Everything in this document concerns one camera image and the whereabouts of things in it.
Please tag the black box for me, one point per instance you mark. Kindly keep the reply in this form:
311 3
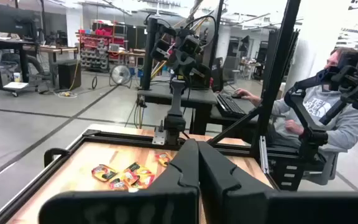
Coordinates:
69 76

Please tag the red parts shelf rack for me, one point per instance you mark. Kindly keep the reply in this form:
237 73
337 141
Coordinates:
95 56

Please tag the black aluminium rig frame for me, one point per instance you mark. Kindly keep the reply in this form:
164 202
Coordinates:
120 138

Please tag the black monitor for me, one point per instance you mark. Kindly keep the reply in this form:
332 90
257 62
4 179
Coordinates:
11 21

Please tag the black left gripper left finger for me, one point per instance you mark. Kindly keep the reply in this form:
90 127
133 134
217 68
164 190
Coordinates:
182 168

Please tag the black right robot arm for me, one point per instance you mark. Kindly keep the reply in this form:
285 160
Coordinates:
176 99

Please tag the grey office chair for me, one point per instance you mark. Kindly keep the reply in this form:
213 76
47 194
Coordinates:
325 169

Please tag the black upright pole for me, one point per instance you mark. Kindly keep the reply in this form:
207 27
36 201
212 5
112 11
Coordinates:
148 62

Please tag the black cart table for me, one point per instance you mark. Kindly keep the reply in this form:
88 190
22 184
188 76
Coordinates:
23 62

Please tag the grey desk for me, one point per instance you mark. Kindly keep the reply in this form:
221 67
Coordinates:
166 93

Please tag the wooden top table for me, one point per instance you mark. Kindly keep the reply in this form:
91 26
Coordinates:
57 49

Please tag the black computer keyboard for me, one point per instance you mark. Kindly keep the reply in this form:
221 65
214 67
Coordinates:
228 105

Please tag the white floor fan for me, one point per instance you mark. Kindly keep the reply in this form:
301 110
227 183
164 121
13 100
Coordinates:
120 74

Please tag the person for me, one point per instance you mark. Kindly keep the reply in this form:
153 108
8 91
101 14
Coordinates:
346 124

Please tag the white paper sheet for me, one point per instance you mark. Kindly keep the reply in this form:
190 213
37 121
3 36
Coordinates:
15 85

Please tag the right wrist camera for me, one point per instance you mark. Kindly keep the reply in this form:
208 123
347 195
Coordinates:
190 46

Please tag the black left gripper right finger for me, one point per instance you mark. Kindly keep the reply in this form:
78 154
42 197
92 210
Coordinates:
228 193

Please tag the small white cup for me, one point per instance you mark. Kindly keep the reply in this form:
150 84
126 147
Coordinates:
16 77

